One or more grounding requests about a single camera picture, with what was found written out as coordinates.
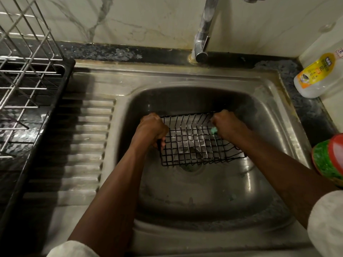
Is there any person's left hand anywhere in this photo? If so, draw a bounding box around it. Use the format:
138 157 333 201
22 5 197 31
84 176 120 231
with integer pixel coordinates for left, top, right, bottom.
136 113 170 151

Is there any person's right hand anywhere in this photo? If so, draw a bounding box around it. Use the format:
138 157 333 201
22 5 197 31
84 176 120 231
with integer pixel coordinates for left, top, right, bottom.
210 110 251 143

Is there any black wire rack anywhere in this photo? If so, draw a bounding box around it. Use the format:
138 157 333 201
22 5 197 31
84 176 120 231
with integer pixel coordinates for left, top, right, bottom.
158 112 247 167

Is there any person's left forearm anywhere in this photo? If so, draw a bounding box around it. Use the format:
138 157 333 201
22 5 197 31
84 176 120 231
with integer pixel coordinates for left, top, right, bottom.
68 140 158 257

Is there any person's right forearm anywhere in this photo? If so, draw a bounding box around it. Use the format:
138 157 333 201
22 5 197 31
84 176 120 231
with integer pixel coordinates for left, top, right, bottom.
236 130 339 230

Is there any stainless steel sink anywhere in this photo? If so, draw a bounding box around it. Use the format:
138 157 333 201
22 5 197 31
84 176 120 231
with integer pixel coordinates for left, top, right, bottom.
23 59 319 256

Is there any sink drain strainer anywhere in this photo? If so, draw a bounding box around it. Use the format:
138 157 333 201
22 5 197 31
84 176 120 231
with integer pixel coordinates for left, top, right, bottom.
179 147 204 173

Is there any chrome faucet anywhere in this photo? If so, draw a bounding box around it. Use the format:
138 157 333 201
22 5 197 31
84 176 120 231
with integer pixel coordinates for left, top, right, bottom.
191 0 268 63

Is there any clear yellow-label dish soap bottle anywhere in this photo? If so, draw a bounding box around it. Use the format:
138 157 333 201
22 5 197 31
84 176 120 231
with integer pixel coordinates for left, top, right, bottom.
293 47 343 99

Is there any green and red container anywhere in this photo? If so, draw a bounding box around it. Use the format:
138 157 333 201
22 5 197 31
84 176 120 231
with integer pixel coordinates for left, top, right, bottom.
311 133 343 188

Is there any black drip tray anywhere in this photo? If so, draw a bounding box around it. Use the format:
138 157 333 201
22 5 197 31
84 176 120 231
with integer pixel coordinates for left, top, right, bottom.
0 57 76 233

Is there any white left sleeve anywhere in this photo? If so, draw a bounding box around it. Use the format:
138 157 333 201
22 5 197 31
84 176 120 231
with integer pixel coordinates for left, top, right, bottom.
46 240 100 257

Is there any white sleeve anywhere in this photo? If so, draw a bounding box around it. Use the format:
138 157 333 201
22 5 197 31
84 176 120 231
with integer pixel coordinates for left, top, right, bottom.
46 240 100 257
307 190 343 257

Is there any white right sleeve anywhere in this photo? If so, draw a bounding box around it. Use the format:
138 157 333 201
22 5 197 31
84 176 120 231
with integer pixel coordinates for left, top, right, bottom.
307 190 343 257

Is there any metal wire dish rack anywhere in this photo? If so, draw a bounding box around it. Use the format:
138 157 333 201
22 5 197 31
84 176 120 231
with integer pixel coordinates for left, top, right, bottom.
0 0 64 159

